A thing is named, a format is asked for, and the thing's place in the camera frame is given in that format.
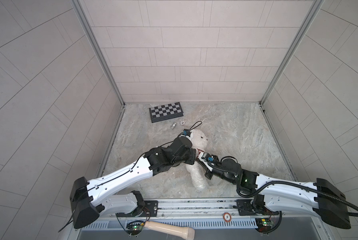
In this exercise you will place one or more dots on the green circuit board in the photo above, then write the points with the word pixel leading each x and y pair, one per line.
pixel 264 225
pixel 135 227

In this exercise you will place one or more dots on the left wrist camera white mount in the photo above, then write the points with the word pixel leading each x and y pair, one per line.
pixel 186 133

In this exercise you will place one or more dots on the right green circuit board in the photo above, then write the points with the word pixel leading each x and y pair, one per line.
pixel 264 225

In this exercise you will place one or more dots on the left green circuit board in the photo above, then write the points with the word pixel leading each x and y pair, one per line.
pixel 135 227

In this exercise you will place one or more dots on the red white striped knit sweater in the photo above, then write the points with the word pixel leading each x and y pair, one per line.
pixel 199 151

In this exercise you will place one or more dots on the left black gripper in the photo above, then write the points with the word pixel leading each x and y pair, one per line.
pixel 191 155

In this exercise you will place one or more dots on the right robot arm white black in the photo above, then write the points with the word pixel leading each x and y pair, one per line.
pixel 269 195

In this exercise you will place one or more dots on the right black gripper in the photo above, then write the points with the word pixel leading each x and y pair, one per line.
pixel 208 174

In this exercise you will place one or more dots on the beige wooden handle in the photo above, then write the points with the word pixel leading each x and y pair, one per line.
pixel 185 233

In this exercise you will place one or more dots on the white teddy bear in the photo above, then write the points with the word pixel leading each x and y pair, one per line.
pixel 199 140

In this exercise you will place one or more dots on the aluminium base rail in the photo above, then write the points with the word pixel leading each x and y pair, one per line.
pixel 197 207

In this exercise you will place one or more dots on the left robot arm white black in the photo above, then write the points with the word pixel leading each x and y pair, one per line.
pixel 91 199

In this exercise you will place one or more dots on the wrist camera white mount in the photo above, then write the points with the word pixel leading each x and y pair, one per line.
pixel 208 158
pixel 186 133

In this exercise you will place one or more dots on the folded black white chessboard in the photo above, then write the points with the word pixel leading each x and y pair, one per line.
pixel 166 112

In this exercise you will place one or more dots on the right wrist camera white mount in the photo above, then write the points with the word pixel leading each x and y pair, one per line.
pixel 208 158

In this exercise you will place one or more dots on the round red white sticker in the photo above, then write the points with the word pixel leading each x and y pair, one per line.
pixel 227 217

